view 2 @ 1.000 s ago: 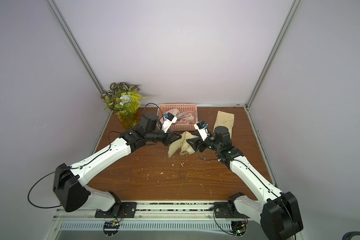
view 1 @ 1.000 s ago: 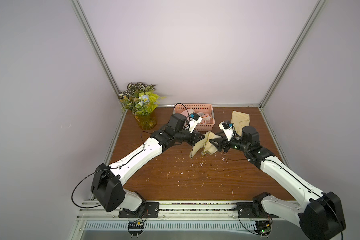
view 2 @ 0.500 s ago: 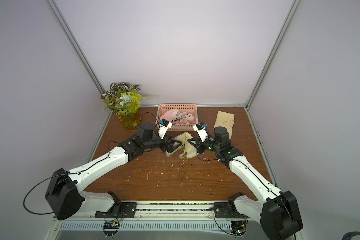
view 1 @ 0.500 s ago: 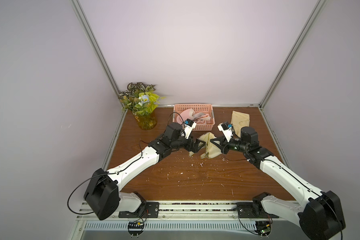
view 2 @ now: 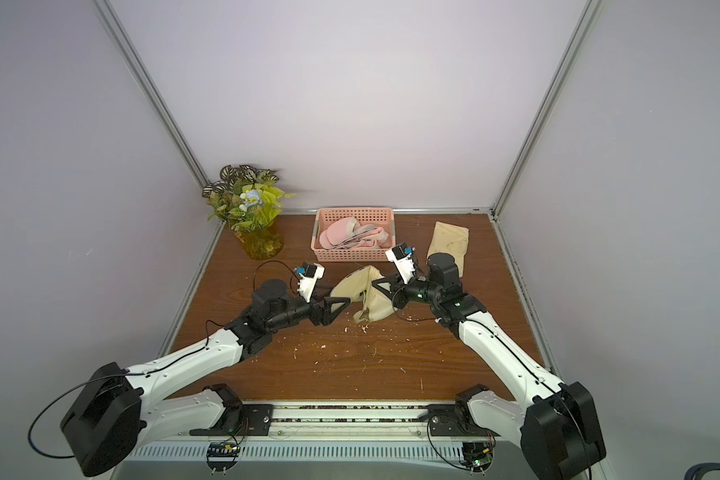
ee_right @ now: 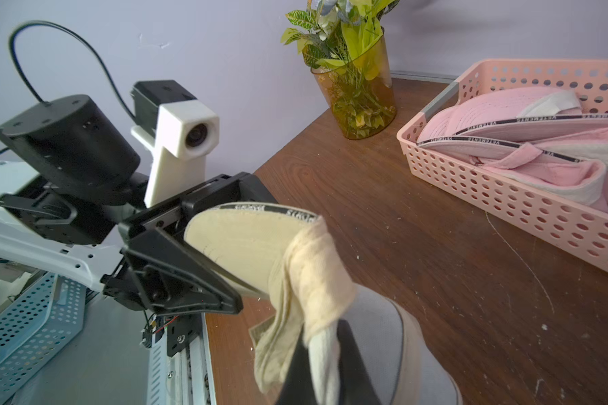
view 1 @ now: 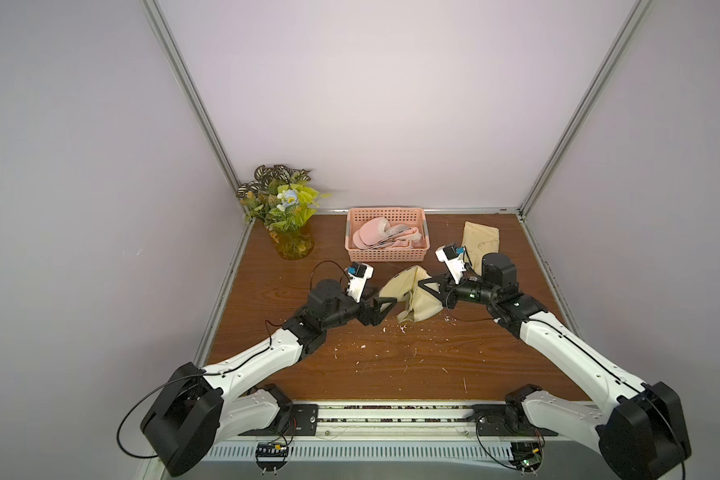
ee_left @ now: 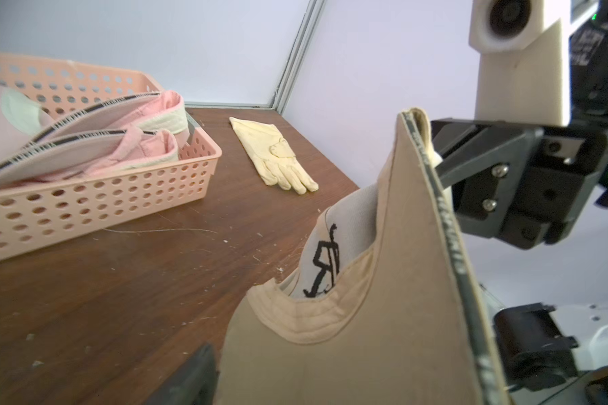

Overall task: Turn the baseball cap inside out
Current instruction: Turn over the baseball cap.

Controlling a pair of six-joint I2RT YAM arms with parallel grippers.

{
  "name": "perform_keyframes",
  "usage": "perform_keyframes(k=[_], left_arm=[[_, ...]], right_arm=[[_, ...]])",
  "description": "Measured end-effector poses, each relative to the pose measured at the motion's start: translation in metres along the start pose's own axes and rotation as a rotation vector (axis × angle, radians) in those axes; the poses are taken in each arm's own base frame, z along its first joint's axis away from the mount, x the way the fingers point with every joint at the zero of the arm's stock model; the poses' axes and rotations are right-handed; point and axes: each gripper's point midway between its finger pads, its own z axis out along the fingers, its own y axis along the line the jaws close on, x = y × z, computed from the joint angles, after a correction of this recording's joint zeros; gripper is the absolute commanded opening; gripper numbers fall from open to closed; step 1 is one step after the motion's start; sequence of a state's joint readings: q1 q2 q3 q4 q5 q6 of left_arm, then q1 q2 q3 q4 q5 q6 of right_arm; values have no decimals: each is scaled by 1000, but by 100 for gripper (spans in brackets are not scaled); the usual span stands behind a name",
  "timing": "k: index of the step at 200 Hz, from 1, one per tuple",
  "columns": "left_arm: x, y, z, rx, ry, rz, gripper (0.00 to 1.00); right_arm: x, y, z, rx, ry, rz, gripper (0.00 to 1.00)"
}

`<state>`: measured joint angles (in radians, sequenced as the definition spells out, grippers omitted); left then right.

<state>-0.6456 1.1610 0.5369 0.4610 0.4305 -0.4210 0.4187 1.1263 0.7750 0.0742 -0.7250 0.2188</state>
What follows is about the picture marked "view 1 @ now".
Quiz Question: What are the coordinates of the beige baseball cap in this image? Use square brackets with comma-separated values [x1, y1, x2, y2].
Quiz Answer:
[379, 266, 444, 324]

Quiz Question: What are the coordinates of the pink baseball cap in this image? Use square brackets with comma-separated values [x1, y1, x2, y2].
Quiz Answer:
[352, 217, 422, 250]

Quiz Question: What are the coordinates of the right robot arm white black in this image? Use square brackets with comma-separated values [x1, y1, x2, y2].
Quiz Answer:
[419, 244, 692, 479]

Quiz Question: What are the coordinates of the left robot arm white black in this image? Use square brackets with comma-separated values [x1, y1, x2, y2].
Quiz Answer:
[140, 279, 398, 477]

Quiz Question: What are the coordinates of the cream fabric glove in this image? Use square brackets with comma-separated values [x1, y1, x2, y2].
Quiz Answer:
[462, 221, 500, 275]

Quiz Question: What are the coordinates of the pink plastic basket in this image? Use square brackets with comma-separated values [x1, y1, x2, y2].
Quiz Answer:
[345, 207, 430, 263]

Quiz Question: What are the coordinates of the amber glass vase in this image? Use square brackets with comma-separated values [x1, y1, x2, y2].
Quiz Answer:
[269, 224, 315, 260]

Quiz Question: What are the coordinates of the artificial plant bouquet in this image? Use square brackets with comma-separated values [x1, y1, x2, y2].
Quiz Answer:
[236, 164, 328, 232]

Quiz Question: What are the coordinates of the left small circuit board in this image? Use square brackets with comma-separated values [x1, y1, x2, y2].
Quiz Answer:
[254, 442, 290, 475]

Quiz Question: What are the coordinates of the small circuit board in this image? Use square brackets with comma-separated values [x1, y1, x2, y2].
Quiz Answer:
[254, 442, 290, 475]
[510, 442, 543, 474]

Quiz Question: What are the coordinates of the right small circuit board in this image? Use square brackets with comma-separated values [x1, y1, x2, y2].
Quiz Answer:
[510, 442, 543, 474]

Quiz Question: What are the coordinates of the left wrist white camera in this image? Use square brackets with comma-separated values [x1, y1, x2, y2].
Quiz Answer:
[346, 262, 374, 303]

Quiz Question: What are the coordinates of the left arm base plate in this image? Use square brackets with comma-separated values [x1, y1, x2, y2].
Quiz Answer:
[241, 404, 319, 438]

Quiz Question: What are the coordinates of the aluminium front rail frame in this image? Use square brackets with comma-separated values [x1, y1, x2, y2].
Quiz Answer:
[134, 398, 667, 480]

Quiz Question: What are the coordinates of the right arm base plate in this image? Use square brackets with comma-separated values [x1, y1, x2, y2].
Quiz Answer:
[466, 403, 558, 437]

